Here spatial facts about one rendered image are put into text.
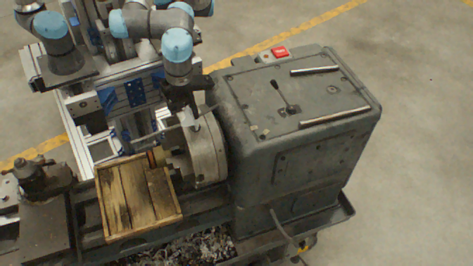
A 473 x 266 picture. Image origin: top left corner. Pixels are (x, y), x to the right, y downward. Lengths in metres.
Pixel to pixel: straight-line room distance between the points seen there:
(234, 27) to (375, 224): 2.33
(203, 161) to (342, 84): 0.63
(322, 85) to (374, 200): 1.43
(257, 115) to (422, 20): 3.42
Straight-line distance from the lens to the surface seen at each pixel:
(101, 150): 2.68
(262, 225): 1.85
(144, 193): 1.63
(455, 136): 3.44
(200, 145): 1.33
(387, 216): 2.76
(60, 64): 1.75
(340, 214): 2.02
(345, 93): 1.51
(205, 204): 1.59
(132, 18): 1.05
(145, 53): 1.94
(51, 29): 1.66
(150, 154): 1.44
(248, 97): 1.42
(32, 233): 1.58
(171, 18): 1.03
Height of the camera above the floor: 2.27
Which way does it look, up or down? 51 degrees down
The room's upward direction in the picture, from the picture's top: 2 degrees clockwise
